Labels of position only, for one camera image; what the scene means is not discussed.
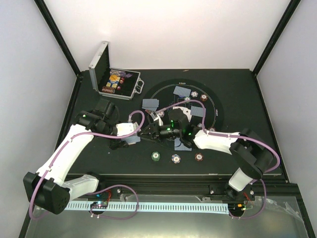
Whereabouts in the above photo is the blue backed card deck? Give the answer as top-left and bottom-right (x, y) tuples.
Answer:
(124, 135), (141, 145)

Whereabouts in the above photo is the green poker chip stack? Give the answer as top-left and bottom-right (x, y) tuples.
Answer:
(151, 151), (160, 162)

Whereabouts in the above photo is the dealt card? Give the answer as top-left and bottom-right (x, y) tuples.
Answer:
(174, 138), (192, 151)
(173, 86), (191, 97)
(142, 99), (153, 109)

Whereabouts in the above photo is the blue white chip stack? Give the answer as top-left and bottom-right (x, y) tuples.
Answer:
(171, 154), (181, 164)

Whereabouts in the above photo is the face down card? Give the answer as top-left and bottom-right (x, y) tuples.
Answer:
(190, 106), (204, 117)

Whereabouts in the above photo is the brown poker chip stack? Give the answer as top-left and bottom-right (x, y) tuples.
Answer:
(195, 153), (204, 161)

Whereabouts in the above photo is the blue white chip top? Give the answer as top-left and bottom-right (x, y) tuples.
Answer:
(191, 91), (199, 98)

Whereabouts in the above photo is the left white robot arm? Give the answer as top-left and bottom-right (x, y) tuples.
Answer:
(23, 110), (143, 220)

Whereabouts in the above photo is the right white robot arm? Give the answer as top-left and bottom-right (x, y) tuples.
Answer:
(137, 122), (274, 200)

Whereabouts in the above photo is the round black poker mat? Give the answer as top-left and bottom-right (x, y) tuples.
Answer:
(138, 79), (224, 150)

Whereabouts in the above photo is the orange black chip roll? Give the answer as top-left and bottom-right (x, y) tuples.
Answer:
(102, 87), (115, 94)

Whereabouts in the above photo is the open aluminium poker case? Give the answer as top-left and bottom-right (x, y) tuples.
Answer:
(89, 41), (144, 100)

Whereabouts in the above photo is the yellow big blind button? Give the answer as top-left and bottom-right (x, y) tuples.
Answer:
(109, 75), (120, 81)

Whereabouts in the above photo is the purple chip roll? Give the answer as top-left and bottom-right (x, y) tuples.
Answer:
(110, 69), (126, 77)

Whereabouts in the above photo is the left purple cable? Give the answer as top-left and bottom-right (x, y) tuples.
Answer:
(29, 111), (146, 221)

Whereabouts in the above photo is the purple cable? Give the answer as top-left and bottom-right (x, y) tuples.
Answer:
(29, 111), (146, 221)
(153, 100), (281, 220)

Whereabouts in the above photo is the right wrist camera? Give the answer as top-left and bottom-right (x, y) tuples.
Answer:
(168, 109), (189, 129)

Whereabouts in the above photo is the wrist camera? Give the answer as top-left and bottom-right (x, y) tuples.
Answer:
(168, 109), (189, 129)
(95, 98), (115, 119)

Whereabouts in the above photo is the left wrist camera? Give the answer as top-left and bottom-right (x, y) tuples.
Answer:
(95, 98), (115, 119)

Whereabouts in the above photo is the white slotted cable duct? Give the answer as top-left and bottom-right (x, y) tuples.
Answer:
(66, 201), (229, 215)

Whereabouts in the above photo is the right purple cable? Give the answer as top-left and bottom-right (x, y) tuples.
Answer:
(153, 100), (281, 220)

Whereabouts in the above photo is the black aluminium rail base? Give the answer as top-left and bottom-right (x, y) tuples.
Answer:
(97, 175), (302, 202)

